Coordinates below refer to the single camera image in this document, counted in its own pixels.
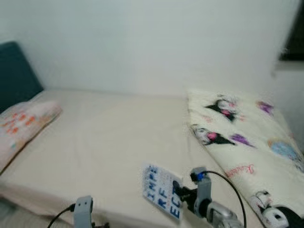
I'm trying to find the pink pillow with coloured dots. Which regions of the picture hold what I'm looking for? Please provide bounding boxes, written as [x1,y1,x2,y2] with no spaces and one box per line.
[0,100,63,174]

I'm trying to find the teal upholstered headboard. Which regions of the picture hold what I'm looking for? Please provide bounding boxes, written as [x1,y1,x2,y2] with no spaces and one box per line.
[0,41,45,114]

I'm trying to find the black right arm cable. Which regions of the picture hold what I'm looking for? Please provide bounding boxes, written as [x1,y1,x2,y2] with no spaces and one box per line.
[202,170,247,228]

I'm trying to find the mattress with cream sheet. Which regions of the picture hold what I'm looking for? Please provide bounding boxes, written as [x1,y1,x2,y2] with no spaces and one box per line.
[0,88,266,228]

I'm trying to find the white book blue letters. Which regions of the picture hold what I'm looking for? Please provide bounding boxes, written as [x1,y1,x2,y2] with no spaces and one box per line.
[142,164,183,220]

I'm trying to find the cream cartoon print blanket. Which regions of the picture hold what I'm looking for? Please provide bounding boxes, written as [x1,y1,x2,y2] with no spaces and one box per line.
[186,89,304,228]

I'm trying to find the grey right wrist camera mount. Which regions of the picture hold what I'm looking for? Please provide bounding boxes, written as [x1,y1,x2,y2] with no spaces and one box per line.
[190,166,213,214]

